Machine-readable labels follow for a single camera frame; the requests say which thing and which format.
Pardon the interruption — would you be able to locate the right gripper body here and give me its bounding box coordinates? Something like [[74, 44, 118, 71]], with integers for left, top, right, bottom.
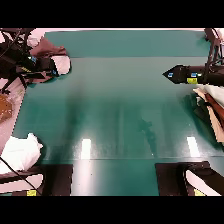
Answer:
[[162, 64, 205, 86]]

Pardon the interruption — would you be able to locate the white T-shirt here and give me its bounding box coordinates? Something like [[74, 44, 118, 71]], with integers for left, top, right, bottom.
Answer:
[[0, 132, 45, 175]]

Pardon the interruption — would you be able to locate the red-brown garment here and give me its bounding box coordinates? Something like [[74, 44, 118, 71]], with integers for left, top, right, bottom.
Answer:
[[203, 92, 224, 122]]

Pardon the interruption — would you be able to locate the black cable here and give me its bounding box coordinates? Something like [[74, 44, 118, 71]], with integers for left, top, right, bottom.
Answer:
[[0, 155, 42, 197]]

